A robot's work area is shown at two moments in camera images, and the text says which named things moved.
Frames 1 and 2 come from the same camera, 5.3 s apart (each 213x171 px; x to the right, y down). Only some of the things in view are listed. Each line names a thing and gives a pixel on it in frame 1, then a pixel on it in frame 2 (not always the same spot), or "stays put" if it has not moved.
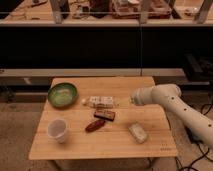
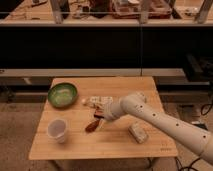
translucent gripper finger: (125, 101) to (96, 104)
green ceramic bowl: (62, 95) stays put
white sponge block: (138, 132) stays put
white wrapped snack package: (100, 101) stays put
